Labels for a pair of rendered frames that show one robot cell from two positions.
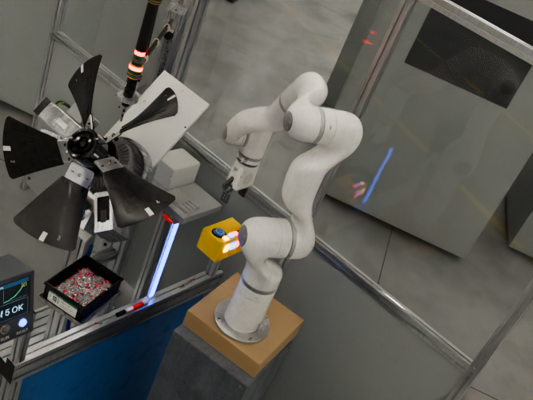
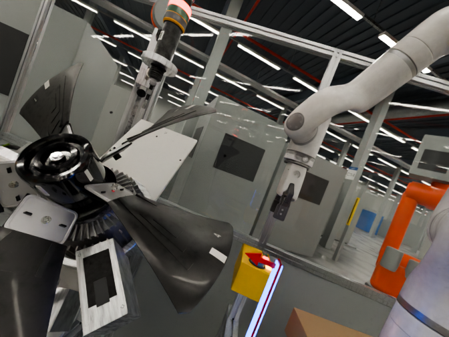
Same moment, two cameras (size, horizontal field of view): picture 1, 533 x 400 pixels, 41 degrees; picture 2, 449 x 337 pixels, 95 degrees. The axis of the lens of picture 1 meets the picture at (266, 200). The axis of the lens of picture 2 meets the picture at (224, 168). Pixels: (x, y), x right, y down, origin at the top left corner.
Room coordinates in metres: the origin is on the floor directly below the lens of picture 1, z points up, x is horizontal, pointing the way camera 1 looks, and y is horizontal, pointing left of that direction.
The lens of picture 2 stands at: (1.60, 0.52, 1.32)
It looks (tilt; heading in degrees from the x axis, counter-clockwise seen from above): 2 degrees down; 338
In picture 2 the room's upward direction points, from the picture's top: 21 degrees clockwise
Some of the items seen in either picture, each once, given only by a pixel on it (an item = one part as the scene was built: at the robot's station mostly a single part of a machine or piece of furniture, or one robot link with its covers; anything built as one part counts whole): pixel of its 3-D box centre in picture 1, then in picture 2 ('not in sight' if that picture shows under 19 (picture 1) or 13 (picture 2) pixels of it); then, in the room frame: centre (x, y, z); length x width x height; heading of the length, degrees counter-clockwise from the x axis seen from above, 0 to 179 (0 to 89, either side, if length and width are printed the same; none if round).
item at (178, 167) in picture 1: (172, 166); not in sight; (2.65, 0.43, 0.92); 0.17 x 0.16 x 0.11; 151
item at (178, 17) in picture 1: (174, 17); (145, 80); (2.67, 0.61, 1.54); 0.10 x 0.07 x 0.08; 6
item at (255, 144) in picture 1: (256, 135); (308, 133); (2.09, 0.11, 1.49); 0.09 x 0.08 x 0.13; 118
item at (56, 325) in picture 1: (69, 286); not in sight; (2.20, 0.61, 0.46); 0.09 x 0.04 x 0.91; 61
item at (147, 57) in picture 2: (131, 84); (166, 45); (2.06, 0.55, 1.50); 0.09 x 0.07 x 0.10; 6
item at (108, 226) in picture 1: (111, 217); (109, 285); (2.05, 0.49, 0.98); 0.20 x 0.16 x 0.20; 151
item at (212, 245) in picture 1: (223, 240); (251, 271); (2.13, 0.09, 1.02); 0.16 x 0.10 x 0.11; 151
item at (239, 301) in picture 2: (214, 261); (240, 299); (2.13, 0.09, 0.92); 0.03 x 0.03 x 0.12; 61
